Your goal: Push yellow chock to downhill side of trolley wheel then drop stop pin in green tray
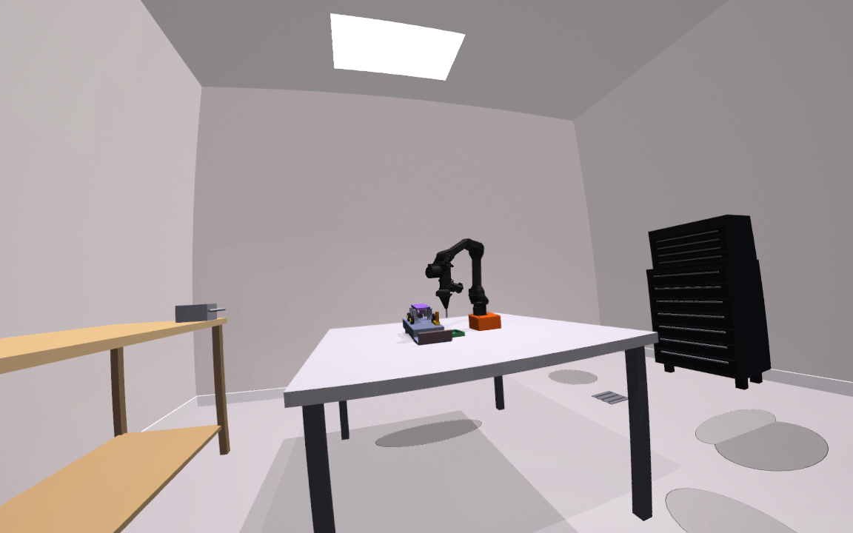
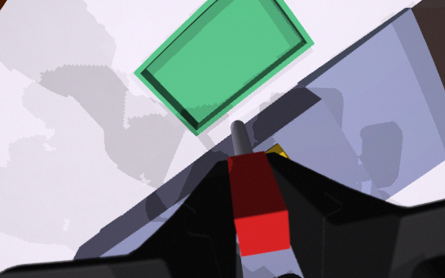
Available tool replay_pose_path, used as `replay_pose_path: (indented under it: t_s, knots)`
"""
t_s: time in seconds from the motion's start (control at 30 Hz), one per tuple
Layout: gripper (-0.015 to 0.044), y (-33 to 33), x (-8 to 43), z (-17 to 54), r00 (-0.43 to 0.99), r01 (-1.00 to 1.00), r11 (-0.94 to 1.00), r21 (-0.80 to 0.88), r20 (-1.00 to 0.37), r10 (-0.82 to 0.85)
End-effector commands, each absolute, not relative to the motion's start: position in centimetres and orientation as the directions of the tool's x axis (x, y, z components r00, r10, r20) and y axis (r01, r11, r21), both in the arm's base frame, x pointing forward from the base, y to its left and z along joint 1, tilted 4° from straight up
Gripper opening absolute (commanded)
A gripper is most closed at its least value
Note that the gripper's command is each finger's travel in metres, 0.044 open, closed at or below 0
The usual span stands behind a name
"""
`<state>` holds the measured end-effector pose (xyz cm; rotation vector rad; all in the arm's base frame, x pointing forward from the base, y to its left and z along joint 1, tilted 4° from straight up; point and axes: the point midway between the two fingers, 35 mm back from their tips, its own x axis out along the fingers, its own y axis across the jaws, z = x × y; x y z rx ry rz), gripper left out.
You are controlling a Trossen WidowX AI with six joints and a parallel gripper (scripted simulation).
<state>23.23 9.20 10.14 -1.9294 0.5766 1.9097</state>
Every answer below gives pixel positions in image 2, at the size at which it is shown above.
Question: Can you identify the yellow wedge chock with orange handle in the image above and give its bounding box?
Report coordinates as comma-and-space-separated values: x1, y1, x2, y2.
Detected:
265, 143, 290, 159

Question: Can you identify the green tray floor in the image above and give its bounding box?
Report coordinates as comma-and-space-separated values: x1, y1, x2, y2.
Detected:
146, 0, 301, 122

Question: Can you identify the red-headed stop pin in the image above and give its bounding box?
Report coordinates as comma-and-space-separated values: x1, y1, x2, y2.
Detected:
227, 120, 290, 256

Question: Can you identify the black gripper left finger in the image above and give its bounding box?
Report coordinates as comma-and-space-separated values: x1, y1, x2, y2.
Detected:
0, 160, 236, 278

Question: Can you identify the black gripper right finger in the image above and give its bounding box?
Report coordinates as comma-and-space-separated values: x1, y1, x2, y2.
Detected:
266, 152, 445, 278

